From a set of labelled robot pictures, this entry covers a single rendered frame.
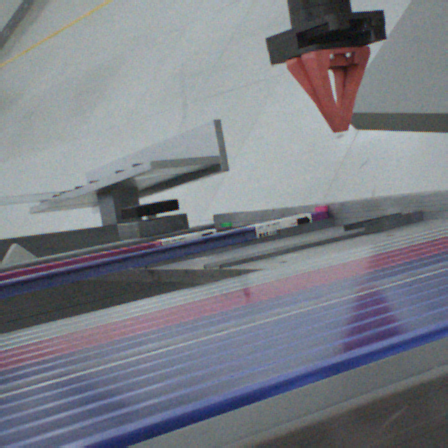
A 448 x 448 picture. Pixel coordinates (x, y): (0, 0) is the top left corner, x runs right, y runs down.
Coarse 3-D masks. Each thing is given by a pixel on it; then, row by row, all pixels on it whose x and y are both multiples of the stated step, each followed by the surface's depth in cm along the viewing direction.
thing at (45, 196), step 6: (48, 192) 125; (54, 192) 125; (60, 192) 126; (0, 198) 121; (6, 198) 121; (12, 198) 122; (18, 198) 122; (24, 198) 123; (30, 198) 123; (36, 198) 124; (42, 198) 124; (48, 198) 125; (0, 204) 120; (6, 204) 121; (12, 204) 122; (18, 204) 123
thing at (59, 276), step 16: (192, 240) 73; (208, 240) 73; (224, 240) 74; (240, 240) 75; (112, 256) 70; (128, 256) 69; (144, 256) 70; (160, 256) 71; (176, 256) 72; (48, 272) 66; (64, 272) 67; (80, 272) 67; (96, 272) 68; (0, 288) 64; (16, 288) 64; (32, 288) 65
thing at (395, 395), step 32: (416, 352) 22; (320, 384) 20; (352, 384) 20; (384, 384) 19; (416, 384) 20; (224, 416) 19; (256, 416) 18; (288, 416) 18; (320, 416) 18; (352, 416) 19; (384, 416) 19; (416, 416) 20
